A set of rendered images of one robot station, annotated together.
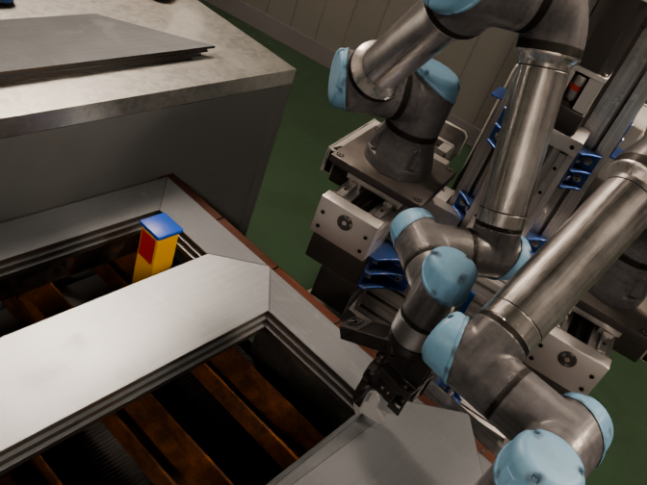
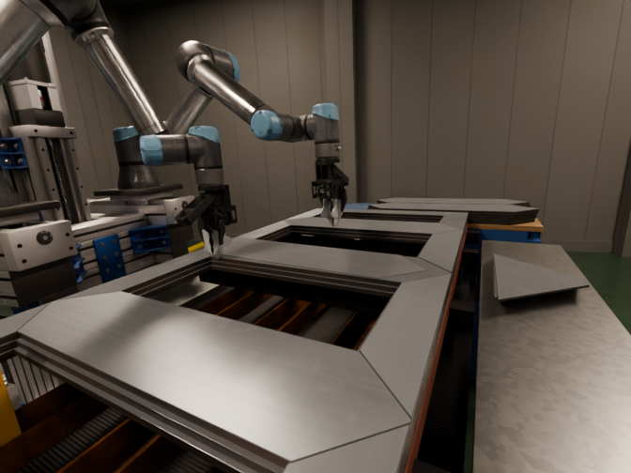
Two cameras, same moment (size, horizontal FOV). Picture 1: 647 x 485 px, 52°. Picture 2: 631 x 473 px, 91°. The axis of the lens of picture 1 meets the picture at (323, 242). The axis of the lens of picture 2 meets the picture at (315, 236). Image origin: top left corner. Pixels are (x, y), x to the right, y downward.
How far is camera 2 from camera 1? 1.05 m
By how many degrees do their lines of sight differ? 82
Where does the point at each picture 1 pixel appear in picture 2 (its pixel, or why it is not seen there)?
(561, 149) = (68, 136)
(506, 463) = (329, 110)
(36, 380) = (241, 358)
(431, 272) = (210, 131)
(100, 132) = not seen: outside the picture
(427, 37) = (33, 31)
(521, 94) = (115, 56)
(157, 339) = (164, 320)
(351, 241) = (60, 246)
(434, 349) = (274, 121)
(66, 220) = not seen: outside the picture
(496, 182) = (146, 109)
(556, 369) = not seen: hidden behind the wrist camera
